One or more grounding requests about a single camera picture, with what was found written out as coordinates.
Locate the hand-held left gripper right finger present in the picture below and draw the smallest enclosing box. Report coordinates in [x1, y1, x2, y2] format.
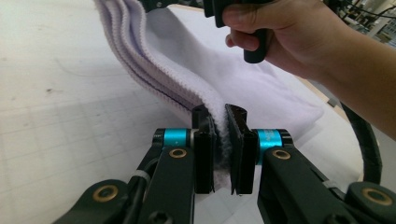
[224, 103, 293, 196]

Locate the white printed cloth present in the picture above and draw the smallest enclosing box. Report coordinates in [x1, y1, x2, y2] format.
[92, 0, 325, 190]

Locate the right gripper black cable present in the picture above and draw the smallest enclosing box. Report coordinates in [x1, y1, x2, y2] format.
[339, 102, 383, 185]

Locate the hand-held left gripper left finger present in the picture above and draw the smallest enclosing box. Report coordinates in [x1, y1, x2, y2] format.
[152, 104, 218, 194]

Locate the white foam mat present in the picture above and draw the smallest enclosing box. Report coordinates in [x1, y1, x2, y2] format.
[0, 0, 365, 224]

